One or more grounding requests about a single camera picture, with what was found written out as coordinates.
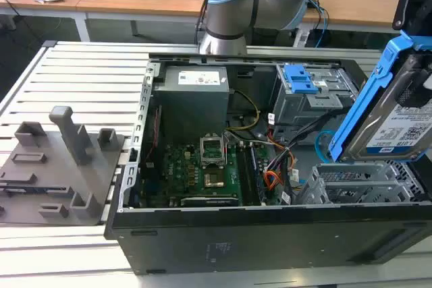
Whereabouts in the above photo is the grey drive cage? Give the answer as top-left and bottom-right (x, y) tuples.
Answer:
(271, 63), (360, 138)

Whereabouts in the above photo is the light blue disk wire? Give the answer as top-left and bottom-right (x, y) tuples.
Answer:
(315, 130), (339, 163)

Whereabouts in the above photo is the RAM stick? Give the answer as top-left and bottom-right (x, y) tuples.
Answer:
(248, 144), (268, 205)

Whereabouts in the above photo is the yellow and black wire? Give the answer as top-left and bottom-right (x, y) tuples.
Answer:
(225, 89), (261, 132)

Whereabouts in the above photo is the black wire bundle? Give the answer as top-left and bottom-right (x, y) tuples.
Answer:
(266, 112), (342, 174)

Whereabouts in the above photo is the grey parts rack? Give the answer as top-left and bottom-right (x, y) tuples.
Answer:
(0, 105), (126, 227)

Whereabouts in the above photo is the wooden desk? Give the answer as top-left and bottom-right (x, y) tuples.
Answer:
(0, 0), (432, 45)

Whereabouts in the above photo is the grey power supply unit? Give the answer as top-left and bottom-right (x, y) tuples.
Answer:
(151, 65), (231, 138)

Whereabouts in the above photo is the black open PC case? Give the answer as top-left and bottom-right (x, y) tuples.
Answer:
(103, 52), (432, 275)

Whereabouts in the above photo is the blue cable behind arm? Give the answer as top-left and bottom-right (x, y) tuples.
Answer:
(305, 0), (331, 49)

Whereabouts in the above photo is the blue drive carrier latch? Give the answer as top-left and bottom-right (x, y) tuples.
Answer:
(283, 64), (320, 94)

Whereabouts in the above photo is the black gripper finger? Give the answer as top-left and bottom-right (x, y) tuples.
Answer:
(397, 52), (432, 109)

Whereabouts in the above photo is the black graphics card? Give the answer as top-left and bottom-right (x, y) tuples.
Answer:
(180, 194), (239, 207)

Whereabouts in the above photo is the hard disk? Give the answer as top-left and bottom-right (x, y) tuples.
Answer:
(329, 30), (432, 164)

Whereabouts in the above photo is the green motherboard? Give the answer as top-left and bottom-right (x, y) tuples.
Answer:
(140, 139), (292, 208)

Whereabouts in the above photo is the grey disk bay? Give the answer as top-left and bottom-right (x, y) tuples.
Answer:
(296, 161), (427, 206)

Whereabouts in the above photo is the CPU socket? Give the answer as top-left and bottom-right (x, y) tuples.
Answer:
(199, 135), (226, 168)

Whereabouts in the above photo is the black cable at arm foot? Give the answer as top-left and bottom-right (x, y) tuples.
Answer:
(194, 0), (222, 46)

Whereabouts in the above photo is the orange wire bundle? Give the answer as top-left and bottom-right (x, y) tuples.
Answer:
(264, 169), (286, 195)

